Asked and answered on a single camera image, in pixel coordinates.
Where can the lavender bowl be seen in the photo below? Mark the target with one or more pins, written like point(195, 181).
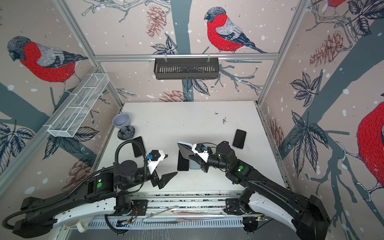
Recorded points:
point(121, 120)

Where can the black phone from case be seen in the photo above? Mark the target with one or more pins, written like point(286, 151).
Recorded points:
point(183, 164)

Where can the dark grey flower dish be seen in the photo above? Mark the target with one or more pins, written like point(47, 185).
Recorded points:
point(126, 133)

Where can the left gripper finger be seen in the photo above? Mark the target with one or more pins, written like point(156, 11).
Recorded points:
point(164, 180)
point(155, 159)

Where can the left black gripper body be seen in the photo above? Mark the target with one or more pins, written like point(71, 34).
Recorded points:
point(143, 175)

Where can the light blue phone case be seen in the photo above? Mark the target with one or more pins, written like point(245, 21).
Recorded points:
point(186, 150)

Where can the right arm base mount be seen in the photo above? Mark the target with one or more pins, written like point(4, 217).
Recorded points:
point(237, 207)

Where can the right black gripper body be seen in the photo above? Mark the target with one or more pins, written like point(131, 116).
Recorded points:
point(214, 161)

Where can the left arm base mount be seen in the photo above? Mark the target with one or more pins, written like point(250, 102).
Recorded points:
point(133, 208)

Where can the black wire wall basket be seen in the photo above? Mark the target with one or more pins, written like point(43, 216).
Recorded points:
point(186, 69)

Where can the aluminium front rail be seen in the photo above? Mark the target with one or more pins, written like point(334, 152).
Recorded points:
point(201, 212)

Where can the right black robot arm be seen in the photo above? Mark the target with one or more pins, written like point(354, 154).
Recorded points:
point(306, 216)

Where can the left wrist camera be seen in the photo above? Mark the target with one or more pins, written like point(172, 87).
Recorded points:
point(153, 152)

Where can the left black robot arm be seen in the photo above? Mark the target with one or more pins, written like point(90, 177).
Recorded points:
point(38, 216)

